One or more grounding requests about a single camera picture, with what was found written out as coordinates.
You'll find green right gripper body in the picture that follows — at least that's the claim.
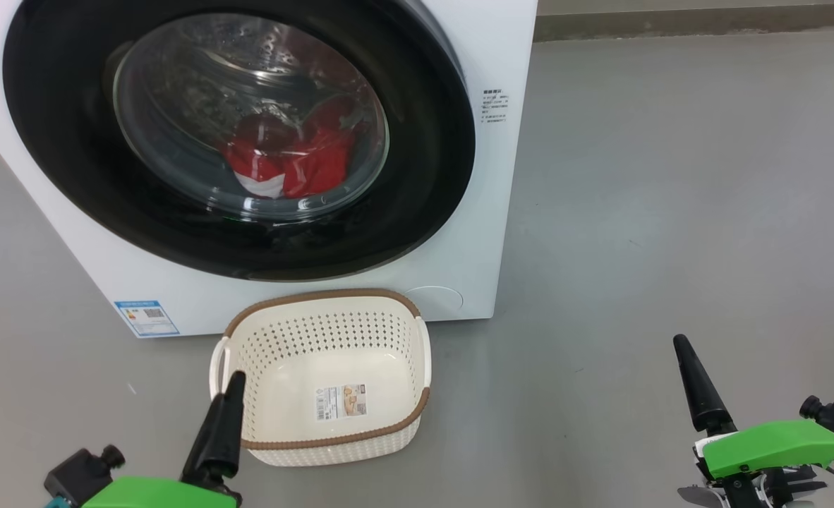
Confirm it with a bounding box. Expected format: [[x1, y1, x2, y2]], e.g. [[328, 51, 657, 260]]
[[677, 420, 834, 508]]

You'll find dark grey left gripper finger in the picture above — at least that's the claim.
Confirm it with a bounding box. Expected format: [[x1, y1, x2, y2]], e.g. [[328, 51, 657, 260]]
[[181, 370, 246, 489]]

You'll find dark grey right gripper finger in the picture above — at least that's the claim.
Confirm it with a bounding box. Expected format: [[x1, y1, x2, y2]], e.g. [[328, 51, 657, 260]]
[[673, 334, 737, 435]]

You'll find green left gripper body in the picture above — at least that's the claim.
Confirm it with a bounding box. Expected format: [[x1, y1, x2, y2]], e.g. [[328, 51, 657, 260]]
[[82, 476, 243, 508]]

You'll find red and white garment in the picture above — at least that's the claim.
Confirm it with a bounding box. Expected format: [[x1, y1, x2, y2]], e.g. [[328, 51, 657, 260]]
[[219, 95, 361, 200]]

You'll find washing machine door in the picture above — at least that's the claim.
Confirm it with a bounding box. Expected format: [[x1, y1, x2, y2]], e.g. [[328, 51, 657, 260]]
[[2, 0, 476, 283]]

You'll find cream perforated laundry basket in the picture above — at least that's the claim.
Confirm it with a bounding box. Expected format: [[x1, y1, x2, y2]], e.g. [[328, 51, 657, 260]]
[[209, 288, 433, 468]]

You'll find printed product label sticker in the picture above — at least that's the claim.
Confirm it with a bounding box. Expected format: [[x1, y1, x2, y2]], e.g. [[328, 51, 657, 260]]
[[313, 384, 368, 422]]

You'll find white front-load washing machine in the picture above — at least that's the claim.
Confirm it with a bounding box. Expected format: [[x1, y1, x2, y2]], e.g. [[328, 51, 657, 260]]
[[0, 0, 539, 339]]

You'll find stainless steel washing machine drum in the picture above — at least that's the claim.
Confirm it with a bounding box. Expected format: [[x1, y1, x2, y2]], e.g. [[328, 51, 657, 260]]
[[115, 16, 388, 216]]

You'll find blue energy label sticker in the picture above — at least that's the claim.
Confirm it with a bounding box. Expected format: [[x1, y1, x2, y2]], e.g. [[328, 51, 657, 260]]
[[114, 300, 180, 338]]

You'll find round white filter cover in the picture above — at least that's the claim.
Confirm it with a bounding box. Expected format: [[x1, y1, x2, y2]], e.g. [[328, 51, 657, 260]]
[[404, 286, 464, 315]]

